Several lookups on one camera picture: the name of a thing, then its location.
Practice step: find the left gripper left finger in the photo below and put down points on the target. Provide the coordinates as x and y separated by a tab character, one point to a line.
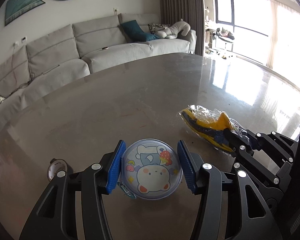
54	214

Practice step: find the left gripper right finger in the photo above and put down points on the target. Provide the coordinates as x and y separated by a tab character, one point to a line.
248	217

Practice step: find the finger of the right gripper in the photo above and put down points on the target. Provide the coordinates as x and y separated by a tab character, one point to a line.
236	140
263	138

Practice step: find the yellow blue item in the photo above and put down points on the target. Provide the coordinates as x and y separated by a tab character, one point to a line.
210	125

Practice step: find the round cartoon bear case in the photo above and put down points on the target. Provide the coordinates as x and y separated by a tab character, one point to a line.
150	170

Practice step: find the black tape roll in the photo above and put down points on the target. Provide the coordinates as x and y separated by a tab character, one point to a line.
57	165

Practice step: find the balcony chair with clothes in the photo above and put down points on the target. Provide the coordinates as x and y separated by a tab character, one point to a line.
221	41

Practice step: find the grey plush toy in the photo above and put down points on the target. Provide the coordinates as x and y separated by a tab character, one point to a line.
174	30

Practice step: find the grey sectional sofa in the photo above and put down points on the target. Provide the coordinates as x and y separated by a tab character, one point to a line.
73	52

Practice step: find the black white floral cushion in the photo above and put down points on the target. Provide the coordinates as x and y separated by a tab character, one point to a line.
157	27

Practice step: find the teal cushion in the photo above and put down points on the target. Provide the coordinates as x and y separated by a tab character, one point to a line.
135	33

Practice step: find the dark grey curtain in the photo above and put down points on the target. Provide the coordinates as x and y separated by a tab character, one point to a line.
192	12

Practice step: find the teal left wall painting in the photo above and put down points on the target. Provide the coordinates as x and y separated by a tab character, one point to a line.
16	8

